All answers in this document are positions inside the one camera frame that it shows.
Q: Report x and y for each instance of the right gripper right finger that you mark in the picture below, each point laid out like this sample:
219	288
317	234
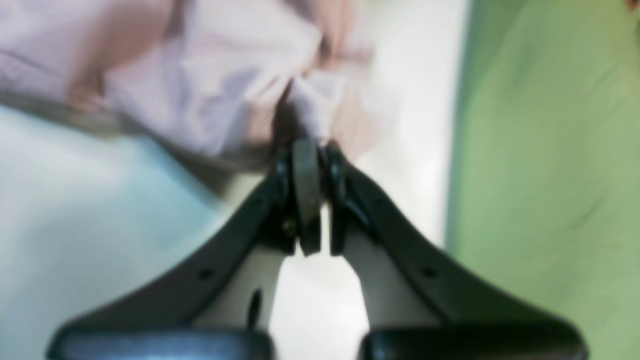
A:
420	303

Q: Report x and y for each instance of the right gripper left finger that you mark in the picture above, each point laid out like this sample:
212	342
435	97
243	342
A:
217	303

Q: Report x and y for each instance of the mauve pink t-shirt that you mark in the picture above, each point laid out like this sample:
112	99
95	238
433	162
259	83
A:
227	82

